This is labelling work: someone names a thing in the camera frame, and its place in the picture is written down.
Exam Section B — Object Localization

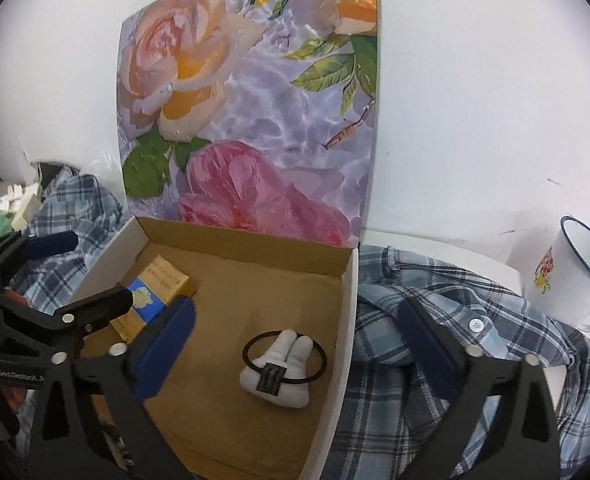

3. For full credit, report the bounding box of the white enamel mug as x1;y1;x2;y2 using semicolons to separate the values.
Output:
521;215;590;334

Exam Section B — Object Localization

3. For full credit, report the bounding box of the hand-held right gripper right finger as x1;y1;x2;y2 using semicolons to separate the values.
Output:
397;297;562;480

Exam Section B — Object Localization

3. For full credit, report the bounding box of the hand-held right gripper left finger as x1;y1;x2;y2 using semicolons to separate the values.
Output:
29;297;197;480

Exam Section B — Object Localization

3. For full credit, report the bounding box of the rose flower painting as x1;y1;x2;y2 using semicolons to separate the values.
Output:
72;0;382;480

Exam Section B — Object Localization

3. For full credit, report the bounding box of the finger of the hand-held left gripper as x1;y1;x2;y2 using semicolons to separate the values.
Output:
0;287;135;362
0;231;79;301

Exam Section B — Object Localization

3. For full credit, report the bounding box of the small yellow and blue box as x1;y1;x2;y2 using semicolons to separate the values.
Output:
110;255;199;347

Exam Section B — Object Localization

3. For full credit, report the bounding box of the blue plaid shirt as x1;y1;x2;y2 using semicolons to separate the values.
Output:
5;162;590;480

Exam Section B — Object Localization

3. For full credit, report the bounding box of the pile of small packets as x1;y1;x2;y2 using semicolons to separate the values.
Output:
0;177;44;242

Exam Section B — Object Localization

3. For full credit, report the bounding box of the white plush rabbit hair tie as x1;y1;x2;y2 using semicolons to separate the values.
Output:
239;329;329;409

